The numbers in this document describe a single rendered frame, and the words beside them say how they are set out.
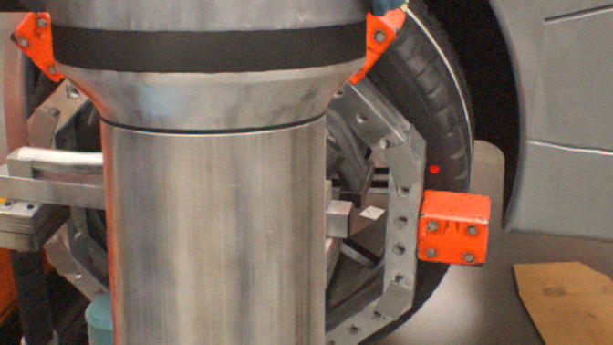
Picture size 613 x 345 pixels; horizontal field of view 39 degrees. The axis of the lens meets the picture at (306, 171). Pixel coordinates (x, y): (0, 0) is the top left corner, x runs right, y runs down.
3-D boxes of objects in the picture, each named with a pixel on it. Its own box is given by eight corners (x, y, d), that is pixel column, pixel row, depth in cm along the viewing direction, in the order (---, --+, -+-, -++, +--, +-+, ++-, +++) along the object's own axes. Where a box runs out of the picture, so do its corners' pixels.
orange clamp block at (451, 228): (420, 232, 122) (485, 239, 120) (414, 261, 115) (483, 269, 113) (423, 187, 119) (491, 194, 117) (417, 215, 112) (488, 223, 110)
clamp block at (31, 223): (73, 216, 108) (67, 178, 106) (37, 254, 100) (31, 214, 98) (36, 212, 109) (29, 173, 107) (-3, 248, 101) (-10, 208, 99)
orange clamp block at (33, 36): (112, 36, 119) (64, -12, 118) (87, 55, 112) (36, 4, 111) (82, 68, 122) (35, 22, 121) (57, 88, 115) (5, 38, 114)
